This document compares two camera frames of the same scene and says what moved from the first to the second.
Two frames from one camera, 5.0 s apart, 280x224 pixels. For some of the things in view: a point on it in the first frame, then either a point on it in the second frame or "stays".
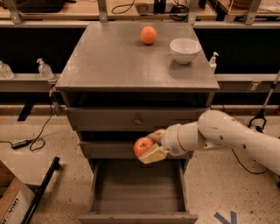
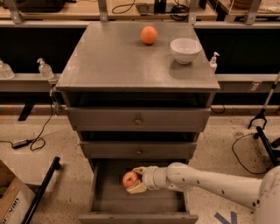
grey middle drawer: [108, 150] stays
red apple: [142, 144] to [129, 178]
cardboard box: [16, 198] stays
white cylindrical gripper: [171, 140] to [150, 177]
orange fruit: [148, 35] stays
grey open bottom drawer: [128, 191] stays
